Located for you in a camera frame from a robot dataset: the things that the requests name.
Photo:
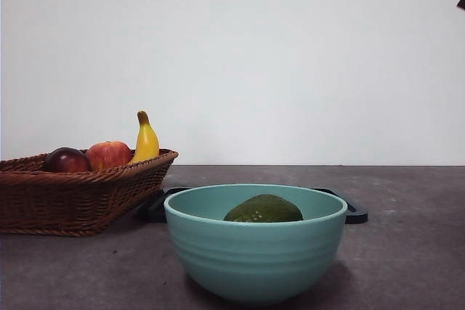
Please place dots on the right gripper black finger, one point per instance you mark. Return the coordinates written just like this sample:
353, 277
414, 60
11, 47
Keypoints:
462, 2

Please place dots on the green avocado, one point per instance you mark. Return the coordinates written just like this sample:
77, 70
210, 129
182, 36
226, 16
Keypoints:
263, 210

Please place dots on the teal ribbed bowl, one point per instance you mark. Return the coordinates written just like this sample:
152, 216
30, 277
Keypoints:
254, 255

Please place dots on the yellow banana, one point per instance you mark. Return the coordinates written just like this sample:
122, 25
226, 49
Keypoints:
147, 143

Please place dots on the red apple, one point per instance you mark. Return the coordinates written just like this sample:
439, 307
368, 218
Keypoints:
109, 155

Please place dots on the dark red plum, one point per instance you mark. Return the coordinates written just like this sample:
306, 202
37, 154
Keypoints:
67, 161

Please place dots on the brown wicker basket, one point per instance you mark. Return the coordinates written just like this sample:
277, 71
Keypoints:
72, 201

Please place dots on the black rectangular tray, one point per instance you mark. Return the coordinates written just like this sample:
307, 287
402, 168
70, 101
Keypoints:
152, 213

